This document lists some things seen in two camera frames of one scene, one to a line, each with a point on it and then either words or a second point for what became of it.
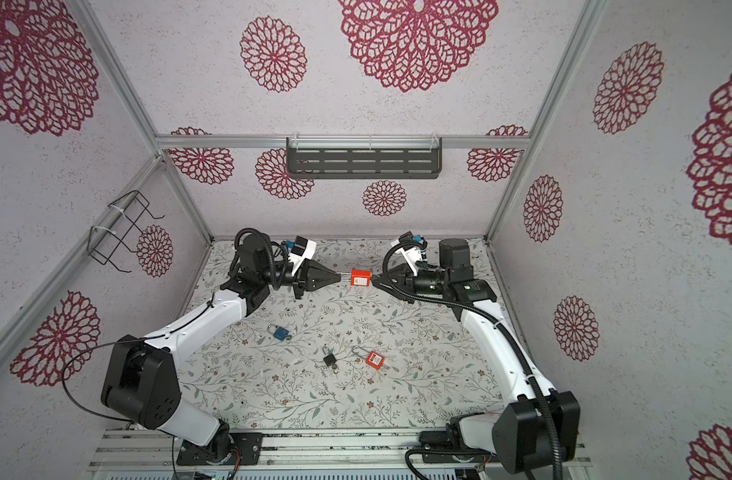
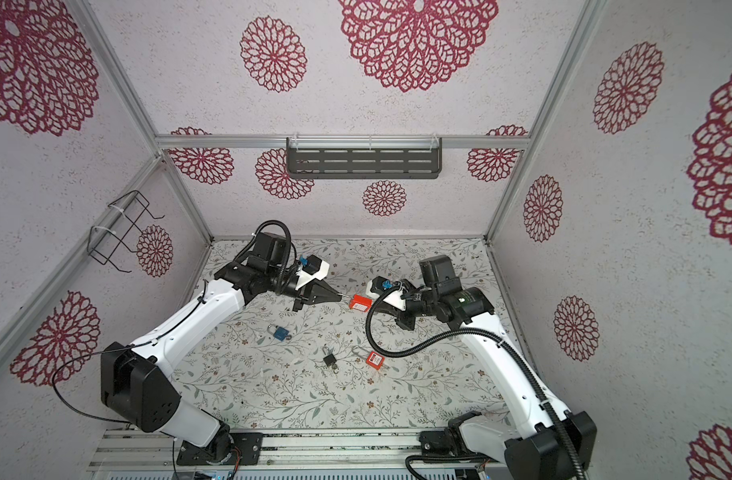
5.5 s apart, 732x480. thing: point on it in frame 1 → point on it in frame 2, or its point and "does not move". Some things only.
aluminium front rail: x=285 y=450 does not move
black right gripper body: x=409 y=277 → x=415 y=308
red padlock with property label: x=360 y=278 → x=361 y=302
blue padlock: x=280 y=334 does not move
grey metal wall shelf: x=364 y=157 does not move
